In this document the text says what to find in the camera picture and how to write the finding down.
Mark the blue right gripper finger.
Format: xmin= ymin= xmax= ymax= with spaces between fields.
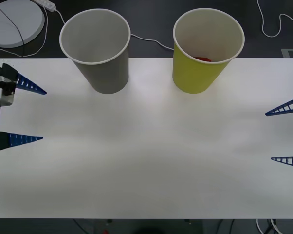
xmin=271 ymin=156 xmax=293 ymax=169
xmin=265 ymin=94 xmax=293 ymax=117

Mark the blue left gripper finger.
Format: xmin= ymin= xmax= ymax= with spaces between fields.
xmin=0 ymin=131 xmax=44 ymax=153
xmin=0 ymin=63 xmax=48 ymax=96

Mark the round white floor plate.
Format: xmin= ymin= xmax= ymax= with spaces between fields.
xmin=0 ymin=0 xmax=46 ymax=48

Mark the grey plastic waste bin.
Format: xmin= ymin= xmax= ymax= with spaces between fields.
xmin=59 ymin=8 xmax=131 ymax=95

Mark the white power strip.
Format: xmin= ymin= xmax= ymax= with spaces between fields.
xmin=32 ymin=0 xmax=57 ymax=12

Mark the yellow-green plastic waste bin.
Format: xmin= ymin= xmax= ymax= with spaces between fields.
xmin=172 ymin=7 xmax=246 ymax=94

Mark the thin white cable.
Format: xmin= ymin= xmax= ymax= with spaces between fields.
xmin=0 ymin=11 xmax=49 ymax=58

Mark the thin black cable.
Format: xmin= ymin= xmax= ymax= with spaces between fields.
xmin=0 ymin=4 xmax=26 ymax=47

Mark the looped white cable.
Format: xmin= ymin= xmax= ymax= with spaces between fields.
xmin=256 ymin=0 xmax=293 ymax=38

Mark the white power strip cable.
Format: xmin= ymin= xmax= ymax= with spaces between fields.
xmin=54 ymin=8 xmax=174 ymax=51

